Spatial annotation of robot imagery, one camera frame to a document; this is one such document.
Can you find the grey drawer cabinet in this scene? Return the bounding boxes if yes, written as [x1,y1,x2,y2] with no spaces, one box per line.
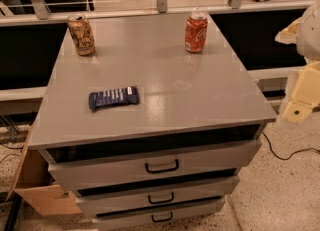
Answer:
[27,11,278,231]

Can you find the black floor cable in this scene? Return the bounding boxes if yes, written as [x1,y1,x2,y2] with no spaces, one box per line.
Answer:
[261,131,320,161]

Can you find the cardboard box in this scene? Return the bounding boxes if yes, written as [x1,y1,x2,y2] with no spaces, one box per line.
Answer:
[6,128,81,216]

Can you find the bottom grey drawer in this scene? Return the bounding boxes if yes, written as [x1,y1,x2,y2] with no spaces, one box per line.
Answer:
[93,198,225,231]

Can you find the dark blue snack wrapper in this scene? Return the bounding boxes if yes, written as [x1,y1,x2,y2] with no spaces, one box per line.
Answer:
[89,86,140,111]

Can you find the top grey drawer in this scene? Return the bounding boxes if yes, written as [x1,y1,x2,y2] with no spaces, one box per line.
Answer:
[48,139,262,191]

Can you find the red orange soda can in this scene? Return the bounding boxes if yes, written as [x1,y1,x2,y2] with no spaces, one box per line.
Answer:
[185,13,208,53]

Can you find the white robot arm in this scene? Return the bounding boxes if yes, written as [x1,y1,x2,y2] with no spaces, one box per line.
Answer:
[275,0,320,123]

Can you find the middle grey drawer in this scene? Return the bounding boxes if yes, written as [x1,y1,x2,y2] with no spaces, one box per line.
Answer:
[76,175,240,216]

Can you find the tan orange soda can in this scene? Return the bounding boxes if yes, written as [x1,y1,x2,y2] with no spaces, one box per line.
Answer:
[67,14,95,56]

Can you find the grey drawer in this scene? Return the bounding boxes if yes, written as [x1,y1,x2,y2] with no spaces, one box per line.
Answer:
[93,198,225,231]
[48,139,262,191]
[76,175,240,216]

